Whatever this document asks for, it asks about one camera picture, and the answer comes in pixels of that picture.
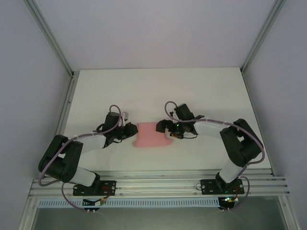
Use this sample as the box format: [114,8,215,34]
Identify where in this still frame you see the aluminium mounting rails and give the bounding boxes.
[28,170,291,197]

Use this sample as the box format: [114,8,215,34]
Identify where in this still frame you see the aluminium frame post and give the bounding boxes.
[240,0,286,74]
[23,0,74,78]

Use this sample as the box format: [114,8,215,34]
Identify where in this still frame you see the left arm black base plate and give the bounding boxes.
[72,179,117,197]

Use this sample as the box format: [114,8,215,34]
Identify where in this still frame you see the aluminium table side rail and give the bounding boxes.
[41,71,79,179]
[241,70,274,175]

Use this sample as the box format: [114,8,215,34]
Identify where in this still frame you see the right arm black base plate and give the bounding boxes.
[200,178,245,196]

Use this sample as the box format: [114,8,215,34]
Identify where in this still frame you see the light blue slotted cable duct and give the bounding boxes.
[38,197,220,208]

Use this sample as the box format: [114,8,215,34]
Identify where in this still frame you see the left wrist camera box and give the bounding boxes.
[120,111,130,127]

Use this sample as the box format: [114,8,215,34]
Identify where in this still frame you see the pink paper box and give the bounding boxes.
[132,122,174,148]

